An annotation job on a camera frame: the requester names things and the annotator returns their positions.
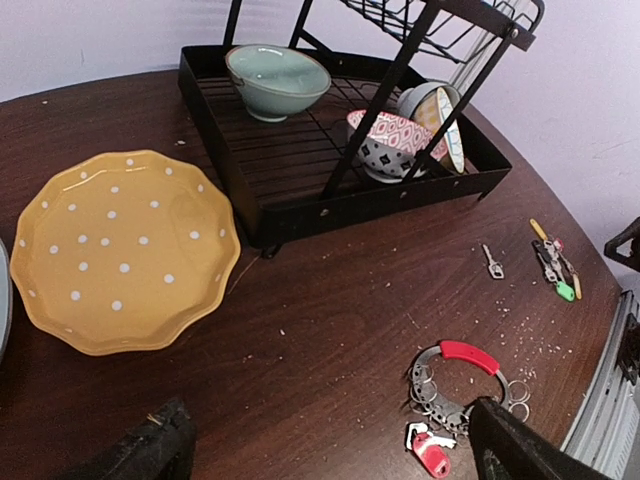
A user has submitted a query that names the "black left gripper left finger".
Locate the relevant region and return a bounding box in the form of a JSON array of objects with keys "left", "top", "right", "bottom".
[{"left": 59, "top": 398, "right": 196, "bottom": 479}]

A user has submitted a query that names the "loose silver key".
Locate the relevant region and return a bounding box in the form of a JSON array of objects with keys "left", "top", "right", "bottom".
[{"left": 481, "top": 244, "right": 505, "bottom": 280}]

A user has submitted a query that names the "red tag key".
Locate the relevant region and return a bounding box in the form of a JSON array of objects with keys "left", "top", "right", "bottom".
[{"left": 405, "top": 422, "right": 457, "bottom": 479}]

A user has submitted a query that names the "bunch of tagged keys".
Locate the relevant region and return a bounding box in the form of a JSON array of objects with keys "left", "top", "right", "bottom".
[{"left": 529, "top": 218, "right": 583, "bottom": 302}]

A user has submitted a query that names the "yellow blue patterned bowl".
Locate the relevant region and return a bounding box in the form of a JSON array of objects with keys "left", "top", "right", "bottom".
[{"left": 396, "top": 81, "right": 465, "bottom": 174}]

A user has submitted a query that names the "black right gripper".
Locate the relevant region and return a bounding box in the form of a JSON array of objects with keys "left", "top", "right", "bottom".
[{"left": 604, "top": 217, "right": 640, "bottom": 272}]

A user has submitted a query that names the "large keyring with red grip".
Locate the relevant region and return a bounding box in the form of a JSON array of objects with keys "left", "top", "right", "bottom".
[{"left": 407, "top": 340, "right": 531, "bottom": 435}]

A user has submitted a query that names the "teal ceramic bowl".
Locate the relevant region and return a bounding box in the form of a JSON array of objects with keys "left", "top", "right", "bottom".
[{"left": 225, "top": 44, "right": 331, "bottom": 123}]

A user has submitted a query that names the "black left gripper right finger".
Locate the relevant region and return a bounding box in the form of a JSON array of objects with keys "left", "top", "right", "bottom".
[{"left": 468, "top": 397, "right": 608, "bottom": 480}]

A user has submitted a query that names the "yellow polka dot plate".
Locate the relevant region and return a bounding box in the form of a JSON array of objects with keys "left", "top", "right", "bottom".
[{"left": 10, "top": 150, "right": 241, "bottom": 356}]

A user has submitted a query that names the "black metal dish rack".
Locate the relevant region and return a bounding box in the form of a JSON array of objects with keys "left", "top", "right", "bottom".
[{"left": 178, "top": 1, "right": 545, "bottom": 258}]

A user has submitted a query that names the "metal table edge rail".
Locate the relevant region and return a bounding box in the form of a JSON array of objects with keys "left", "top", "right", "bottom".
[{"left": 560, "top": 290, "right": 639, "bottom": 479}]

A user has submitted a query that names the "light blue flower plate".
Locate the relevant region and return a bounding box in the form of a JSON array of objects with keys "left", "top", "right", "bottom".
[{"left": 0, "top": 242, "right": 13, "bottom": 358}]

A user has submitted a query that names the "pink patterned bowl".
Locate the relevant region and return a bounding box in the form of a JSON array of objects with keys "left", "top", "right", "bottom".
[{"left": 356, "top": 112, "right": 433, "bottom": 184}]

